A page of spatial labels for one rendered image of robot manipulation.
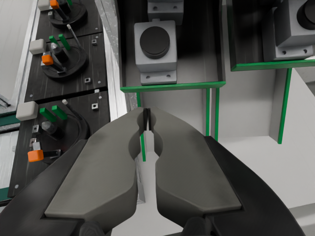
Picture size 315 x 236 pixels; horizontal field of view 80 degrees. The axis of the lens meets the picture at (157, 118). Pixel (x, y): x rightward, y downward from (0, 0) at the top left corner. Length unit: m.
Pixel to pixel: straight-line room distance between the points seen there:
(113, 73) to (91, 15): 0.30
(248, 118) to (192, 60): 0.23
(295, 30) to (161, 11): 0.15
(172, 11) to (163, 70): 0.07
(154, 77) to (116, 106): 0.33
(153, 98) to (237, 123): 0.19
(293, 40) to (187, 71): 0.12
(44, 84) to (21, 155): 0.22
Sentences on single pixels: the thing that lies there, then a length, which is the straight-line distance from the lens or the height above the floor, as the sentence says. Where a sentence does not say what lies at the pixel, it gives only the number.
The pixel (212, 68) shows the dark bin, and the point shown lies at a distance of 0.27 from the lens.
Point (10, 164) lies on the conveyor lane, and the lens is 0.66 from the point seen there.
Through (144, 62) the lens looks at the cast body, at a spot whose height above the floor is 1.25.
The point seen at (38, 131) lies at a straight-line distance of 0.54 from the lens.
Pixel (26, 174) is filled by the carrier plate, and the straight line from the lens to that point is 0.55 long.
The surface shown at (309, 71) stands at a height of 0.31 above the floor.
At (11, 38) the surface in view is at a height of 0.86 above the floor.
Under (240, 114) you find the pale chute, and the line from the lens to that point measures 0.44.
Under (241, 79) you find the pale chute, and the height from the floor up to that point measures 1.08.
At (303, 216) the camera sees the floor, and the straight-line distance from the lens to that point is 1.61.
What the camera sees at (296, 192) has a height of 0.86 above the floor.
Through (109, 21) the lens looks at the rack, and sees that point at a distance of 0.31.
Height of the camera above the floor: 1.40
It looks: 62 degrees down
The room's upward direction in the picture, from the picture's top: 9 degrees counter-clockwise
